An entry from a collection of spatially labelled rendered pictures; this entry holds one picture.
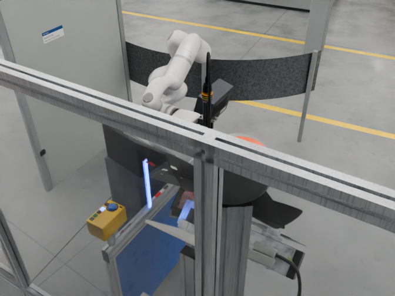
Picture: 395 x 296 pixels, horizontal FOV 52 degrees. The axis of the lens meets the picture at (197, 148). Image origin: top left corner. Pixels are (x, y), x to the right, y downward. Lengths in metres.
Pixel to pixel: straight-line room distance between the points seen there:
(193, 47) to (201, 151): 1.23
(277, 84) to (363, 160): 1.13
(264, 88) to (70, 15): 1.73
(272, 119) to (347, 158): 0.93
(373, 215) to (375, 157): 3.66
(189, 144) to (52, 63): 2.79
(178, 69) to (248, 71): 1.85
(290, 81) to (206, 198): 3.12
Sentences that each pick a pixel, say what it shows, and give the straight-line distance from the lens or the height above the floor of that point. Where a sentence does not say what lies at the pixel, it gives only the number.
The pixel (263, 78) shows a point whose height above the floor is 0.77.
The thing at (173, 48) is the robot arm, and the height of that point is 1.63.
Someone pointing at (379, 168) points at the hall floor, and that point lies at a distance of 4.15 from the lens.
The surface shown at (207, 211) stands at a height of 1.89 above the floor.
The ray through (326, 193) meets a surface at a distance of 0.62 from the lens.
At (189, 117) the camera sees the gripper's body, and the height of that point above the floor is 1.53.
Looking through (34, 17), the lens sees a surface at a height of 1.45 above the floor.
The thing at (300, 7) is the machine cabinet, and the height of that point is 0.07.
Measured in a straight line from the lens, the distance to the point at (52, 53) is 3.40.
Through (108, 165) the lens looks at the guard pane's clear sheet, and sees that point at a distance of 0.90.
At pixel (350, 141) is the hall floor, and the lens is 4.41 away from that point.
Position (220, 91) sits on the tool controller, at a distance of 2.48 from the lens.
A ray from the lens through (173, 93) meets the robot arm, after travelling 2.35.
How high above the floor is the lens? 2.44
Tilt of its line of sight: 37 degrees down
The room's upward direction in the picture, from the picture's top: straight up
